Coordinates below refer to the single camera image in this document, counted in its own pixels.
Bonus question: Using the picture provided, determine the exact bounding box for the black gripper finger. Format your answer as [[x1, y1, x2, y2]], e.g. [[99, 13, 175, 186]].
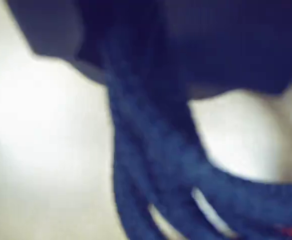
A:
[[165, 0, 292, 101], [5, 0, 109, 86]]

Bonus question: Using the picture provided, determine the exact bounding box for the black braided charging cable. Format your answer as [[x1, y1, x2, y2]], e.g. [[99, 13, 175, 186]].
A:
[[100, 24, 292, 240]]

